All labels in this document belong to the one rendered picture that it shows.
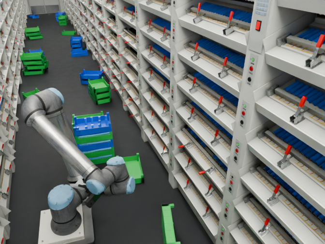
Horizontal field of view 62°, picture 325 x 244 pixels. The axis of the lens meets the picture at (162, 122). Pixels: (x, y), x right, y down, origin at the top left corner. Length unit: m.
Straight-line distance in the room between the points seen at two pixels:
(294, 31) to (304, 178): 0.51
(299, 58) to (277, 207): 0.58
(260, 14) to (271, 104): 0.32
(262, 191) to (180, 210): 0.95
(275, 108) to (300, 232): 0.45
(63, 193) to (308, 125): 1.36
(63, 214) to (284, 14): 1.52
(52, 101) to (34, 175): 1.06
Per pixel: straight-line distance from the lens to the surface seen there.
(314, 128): 0.97
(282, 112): 1.03
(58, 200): 1.74
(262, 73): 1.06
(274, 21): 1.02
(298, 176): 1.07
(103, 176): 1.41
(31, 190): 2.44
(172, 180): 2.17
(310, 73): 0.91
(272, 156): 1.13
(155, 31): 2.07
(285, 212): 1.20
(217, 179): 1.54
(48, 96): 1.65
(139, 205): 2.11
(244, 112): 1.15
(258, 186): 1.27
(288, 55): 0.99
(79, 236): 1.89
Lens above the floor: 1.56
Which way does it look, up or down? 31 degrees down
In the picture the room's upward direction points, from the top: straight up
